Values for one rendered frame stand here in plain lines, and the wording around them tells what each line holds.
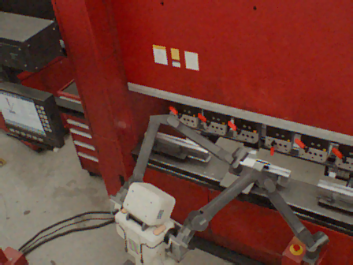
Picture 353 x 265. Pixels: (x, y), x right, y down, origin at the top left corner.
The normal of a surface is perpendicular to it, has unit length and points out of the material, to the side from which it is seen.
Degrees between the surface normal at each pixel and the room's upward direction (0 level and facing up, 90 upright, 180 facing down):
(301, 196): 0
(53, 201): 0
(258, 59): 90
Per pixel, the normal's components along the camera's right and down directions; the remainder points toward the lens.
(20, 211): -0.10, -0.77
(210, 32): -0.49, 0.59
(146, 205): -0.55, -0.13
